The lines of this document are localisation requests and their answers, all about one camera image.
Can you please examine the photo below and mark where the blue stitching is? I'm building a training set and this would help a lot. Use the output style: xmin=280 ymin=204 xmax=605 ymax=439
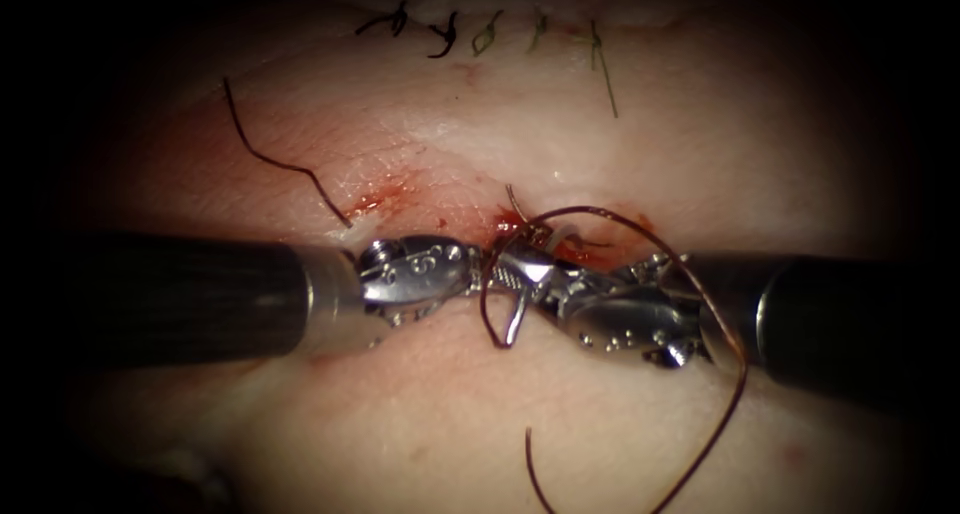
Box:
xmin=470 ymin=7 xmax=620 ymax=119

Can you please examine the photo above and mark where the tissue pad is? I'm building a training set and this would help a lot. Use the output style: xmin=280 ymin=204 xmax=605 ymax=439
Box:
xmin=67 ymin=0 xmax=924 ymax=514

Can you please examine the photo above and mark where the cut-off black thread piece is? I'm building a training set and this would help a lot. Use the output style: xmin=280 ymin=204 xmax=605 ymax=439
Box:
xmin=221 ymin=76 xmax=354 ymax=229

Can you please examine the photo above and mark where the left arm needle driver jaw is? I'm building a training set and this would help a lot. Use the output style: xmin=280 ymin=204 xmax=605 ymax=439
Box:
xmin=491 ymin=242 xmax=560 ymax=284
xmin=479 ymin=267 xmax=528 ymax=296

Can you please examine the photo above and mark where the right arm needle driver jaw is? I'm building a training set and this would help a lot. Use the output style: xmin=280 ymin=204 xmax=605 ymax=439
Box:
xmin=503 ymin=279 xmax=553 ymax=349

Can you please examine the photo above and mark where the right arm needle driver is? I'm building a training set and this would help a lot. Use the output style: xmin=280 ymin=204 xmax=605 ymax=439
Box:
xmin=551 ymin=254 xmax=711 ymax=370

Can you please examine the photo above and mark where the black stitching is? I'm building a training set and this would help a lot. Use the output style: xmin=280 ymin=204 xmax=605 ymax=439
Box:
xmin=354 ymin=0 xmax=460 ymax=59

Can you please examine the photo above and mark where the left arm needle driver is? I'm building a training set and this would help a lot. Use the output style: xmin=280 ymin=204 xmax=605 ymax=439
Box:
xmin=358 ymin=234 xmax=484 ymax=329

